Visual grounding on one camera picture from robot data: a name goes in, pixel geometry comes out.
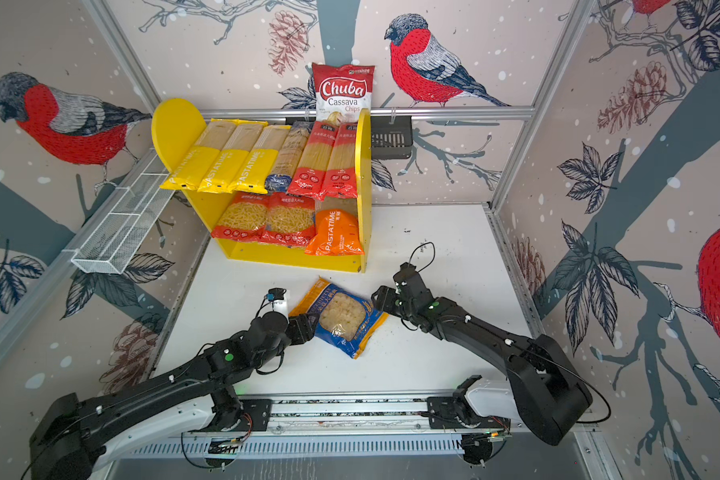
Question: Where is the blue orange pasta bag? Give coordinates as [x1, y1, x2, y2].
[290, 278, 388, 359]

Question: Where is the orange macaroni bag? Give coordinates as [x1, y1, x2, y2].
[305, 198, 364, 256]

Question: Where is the red short pasta bag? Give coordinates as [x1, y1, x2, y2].
[260, 192, 316, 248]

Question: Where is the red macaroni bag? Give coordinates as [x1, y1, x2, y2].
[211, 192, 270, 243]

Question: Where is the red spaghetti bag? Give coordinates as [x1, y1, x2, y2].
[287, 121, 339, 200]
[321, 123, 358, 199]

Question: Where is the blue spaghetti bag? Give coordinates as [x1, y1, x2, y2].
[265, 121, 313, 193]

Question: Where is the yellow Pastatime spaghetti bag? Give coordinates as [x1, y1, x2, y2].
[197, 119, 268, 194]
[160, 119, 239, 191]
[227, 125, 291, 195]

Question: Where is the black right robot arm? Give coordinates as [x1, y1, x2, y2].
[371, 263, 592, 445]

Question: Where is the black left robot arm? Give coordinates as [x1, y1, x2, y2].
[25, 311, 319, 479]

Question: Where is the Chuba cassava chips bag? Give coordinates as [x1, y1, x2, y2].
[312, 63, 375, 126]

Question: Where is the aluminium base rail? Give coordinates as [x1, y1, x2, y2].
[95, 392, 607, 466]

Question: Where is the black wall basket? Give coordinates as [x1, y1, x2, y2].
[371, 116, 413, 161]

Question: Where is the white wire basket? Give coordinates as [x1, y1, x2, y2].
[71, 149, 173, 274]

